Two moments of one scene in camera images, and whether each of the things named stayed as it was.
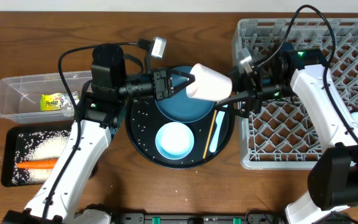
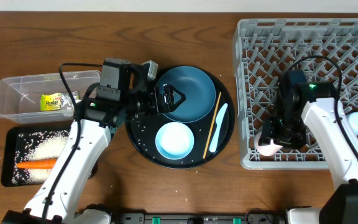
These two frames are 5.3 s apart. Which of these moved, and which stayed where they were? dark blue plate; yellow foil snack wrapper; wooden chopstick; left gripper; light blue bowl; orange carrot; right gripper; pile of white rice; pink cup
Moved: left gripper; pink cup; right gripper
Stayed: orange carrot; yellow foil snack wrapper; pile of white rice; light blue bowl; dark blue plate; wooden chopstick
